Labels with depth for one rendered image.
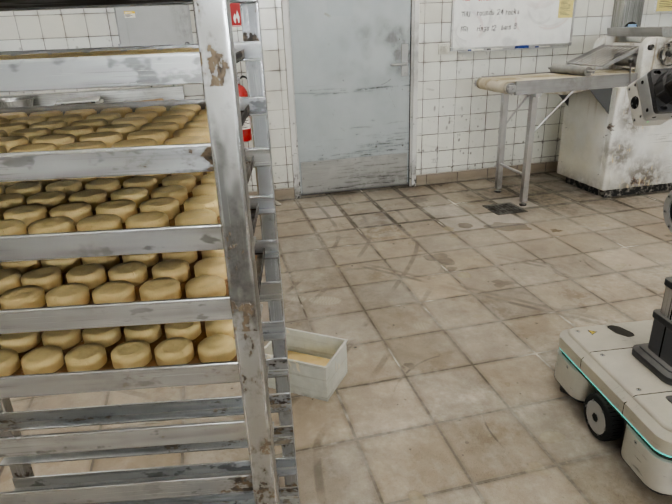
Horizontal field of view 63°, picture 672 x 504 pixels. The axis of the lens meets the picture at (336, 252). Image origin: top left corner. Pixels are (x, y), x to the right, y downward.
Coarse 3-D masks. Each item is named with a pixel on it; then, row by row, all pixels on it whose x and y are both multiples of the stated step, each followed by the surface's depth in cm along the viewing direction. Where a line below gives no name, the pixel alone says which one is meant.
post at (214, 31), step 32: (224, 0) 50; (224, 32) 51; (224, 64) 52; (224, 96) 53; (224, 128) 54; (224, 160) 55; (224, 192) 57; (224, 224) 58; (224, 256) 59; (256, 288) 62; (256, 320) 62; (256, 352) 64; (256, 384) 66; (256, 416) 67; (256, 448) 69; (256, 480) 71
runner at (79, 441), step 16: (64, 432) 70; (80, 432) 70; (96, 432) 70; (112, 432) 70; (128, 432) 71; (144, 432) 71; (160, 432) 71; (176, 432) 71; (192, 432) 71; (208, 432) 71; (224, 432) 72; (240, 432) 72; (0, 448) 70; (16, 448) 70; (32, 448) 71; (48, 448) 71; (64, 448) 71; (80, 448) 71; (96, 448) 71; (112, 448) 71
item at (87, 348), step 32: (256, 256) 105; (224, 320) 79; (0, 352) 73; (32, 352) 72; (64, 352) 76; (96, 352) 72; (128, 352) 72; (160, 352) 71; (192, 352) 73; (224, 352) 71
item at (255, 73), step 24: (264, 72) 98; (264, 120) 98; (264, 144) 100; (264, 168) 101; (264, 192) 103; (264, 216) 105; (264, 264) 109; (288, 384) 120; (288, 456) 127; (288, 480) 130
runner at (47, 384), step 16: (128, 368) 67; (144, 368) 67; (160, 368) 67; (176, 368) 68; (192, 368) 68; (208, 368) 68; (224, 368) 68; (0, 384) 67; (16, 384) 67; (32, 384) 67; (48, 384) 67; (64, 384) 67; (80, 384) 68; (96, 384) 68; (112, 384) 68; (128, 384) 68; (144, 384) 68; (160, 384) 68; (176, 384) 68; (192, 384) 69
